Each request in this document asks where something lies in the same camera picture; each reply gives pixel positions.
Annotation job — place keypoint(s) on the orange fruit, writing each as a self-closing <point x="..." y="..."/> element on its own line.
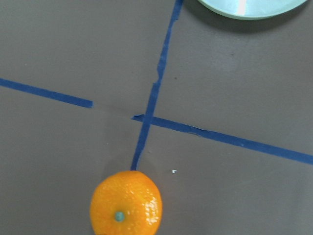
<point x="126" y="203"/>

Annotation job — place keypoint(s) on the light green plate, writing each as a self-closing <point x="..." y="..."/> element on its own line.
<point x="251" y="9"/>

